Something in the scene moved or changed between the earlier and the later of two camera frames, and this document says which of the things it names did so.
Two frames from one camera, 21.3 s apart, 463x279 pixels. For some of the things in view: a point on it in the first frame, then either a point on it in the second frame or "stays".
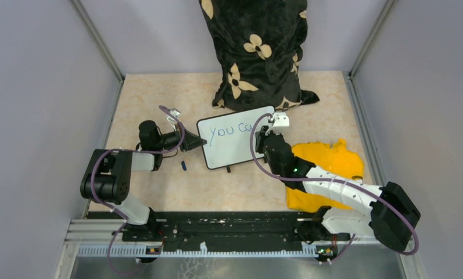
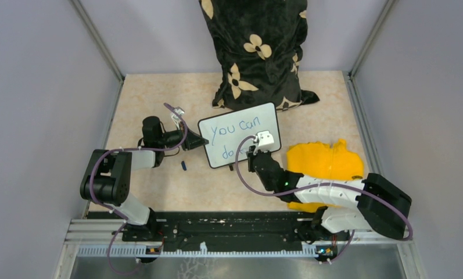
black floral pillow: [260, 45] stays
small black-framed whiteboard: [228, 137] stays
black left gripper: [190, 141] stays
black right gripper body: [260, 147] -> [250, 153]
